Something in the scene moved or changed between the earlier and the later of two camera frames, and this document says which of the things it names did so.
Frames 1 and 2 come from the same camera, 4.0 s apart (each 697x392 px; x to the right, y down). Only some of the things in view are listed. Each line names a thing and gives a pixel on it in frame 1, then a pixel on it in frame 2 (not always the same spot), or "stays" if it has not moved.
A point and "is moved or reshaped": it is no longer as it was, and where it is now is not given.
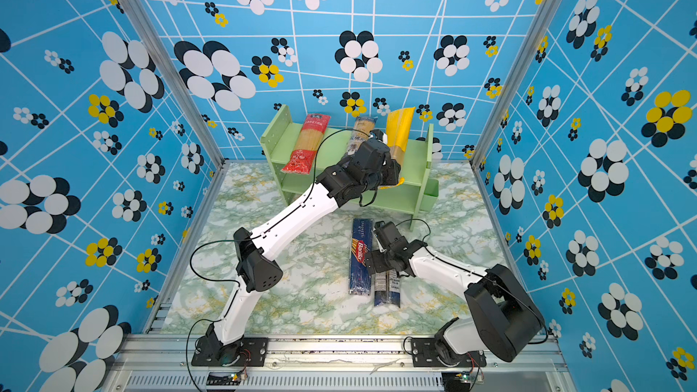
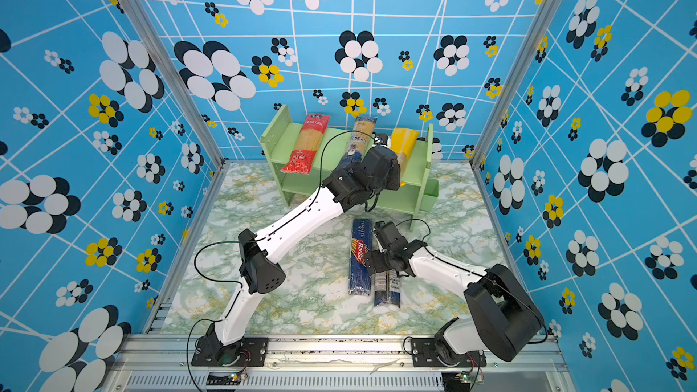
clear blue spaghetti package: (387, 288) stays
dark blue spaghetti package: (361, 236) stays
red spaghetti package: (308, 142) stays
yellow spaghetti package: (398, 124) is moved or reshaped
